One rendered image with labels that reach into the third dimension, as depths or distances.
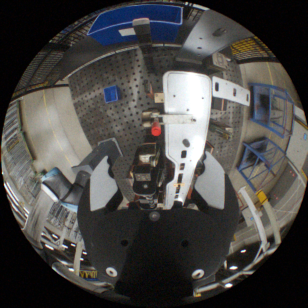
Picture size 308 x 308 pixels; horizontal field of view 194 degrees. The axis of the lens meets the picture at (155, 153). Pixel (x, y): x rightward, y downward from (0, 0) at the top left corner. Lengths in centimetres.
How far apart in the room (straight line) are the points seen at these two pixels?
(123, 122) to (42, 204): 73
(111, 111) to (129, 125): 20
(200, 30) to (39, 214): 73
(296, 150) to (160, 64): 810
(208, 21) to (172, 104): 34
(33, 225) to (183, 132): 77
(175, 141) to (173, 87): 25
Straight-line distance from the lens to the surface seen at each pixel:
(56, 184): 50
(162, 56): 79
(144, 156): 40
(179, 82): 42
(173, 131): 43
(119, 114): 76
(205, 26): 29
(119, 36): 45
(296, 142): 805
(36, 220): 49
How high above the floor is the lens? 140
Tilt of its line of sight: 58 degrees down
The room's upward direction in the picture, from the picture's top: 179 degrees counter-clockwise
